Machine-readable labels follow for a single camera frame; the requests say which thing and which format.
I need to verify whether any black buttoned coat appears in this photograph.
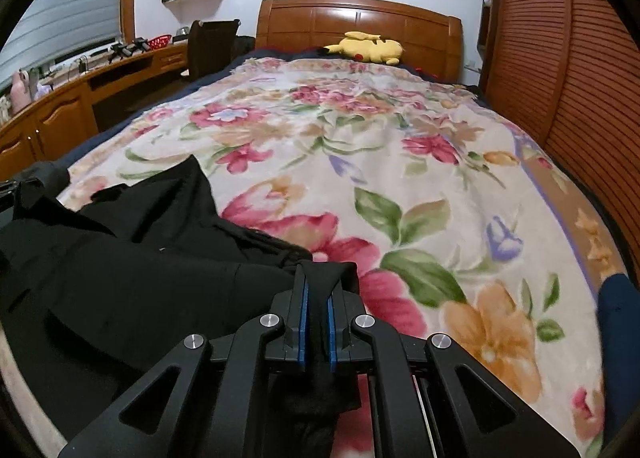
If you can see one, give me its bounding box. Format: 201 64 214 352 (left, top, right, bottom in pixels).
0 155 363 458

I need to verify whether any dark blue cloth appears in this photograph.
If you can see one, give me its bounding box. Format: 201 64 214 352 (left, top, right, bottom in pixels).
595 274 640 454

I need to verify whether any dark brown chair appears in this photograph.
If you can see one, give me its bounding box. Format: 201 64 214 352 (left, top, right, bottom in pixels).
180 19 241 83

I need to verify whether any floral blanket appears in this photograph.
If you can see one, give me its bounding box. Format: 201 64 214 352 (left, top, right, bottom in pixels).
0 55 631 458

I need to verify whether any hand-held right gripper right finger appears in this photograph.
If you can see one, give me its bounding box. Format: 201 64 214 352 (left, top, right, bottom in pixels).
327 288 583 458

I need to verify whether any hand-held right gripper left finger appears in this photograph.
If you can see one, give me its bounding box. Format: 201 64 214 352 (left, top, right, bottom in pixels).
57 262 308 458

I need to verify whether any grey window blind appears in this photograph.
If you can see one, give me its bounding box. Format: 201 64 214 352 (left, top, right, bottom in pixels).
0 0 126 83

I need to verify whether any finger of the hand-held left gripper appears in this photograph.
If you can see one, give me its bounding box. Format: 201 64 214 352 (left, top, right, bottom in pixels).
0 179 40 211

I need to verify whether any wooden bed headboard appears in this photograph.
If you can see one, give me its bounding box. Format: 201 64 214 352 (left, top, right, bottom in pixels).
256 0 463 83

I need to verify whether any pink bottle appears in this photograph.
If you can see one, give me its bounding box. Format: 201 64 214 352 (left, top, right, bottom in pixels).
10 68 32 113

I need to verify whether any wooden louvered wardrobe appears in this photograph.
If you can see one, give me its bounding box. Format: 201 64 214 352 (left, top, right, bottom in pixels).
477 0 640 233

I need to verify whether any dark grey cloth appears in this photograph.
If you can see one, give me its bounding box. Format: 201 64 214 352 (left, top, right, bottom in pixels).
22 161 71 189

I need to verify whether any yellow plush toy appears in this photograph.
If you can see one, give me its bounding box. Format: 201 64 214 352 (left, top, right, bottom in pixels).
322 31 405 64

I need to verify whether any wooden desk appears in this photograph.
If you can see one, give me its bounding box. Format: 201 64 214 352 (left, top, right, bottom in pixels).
0 40 193 166

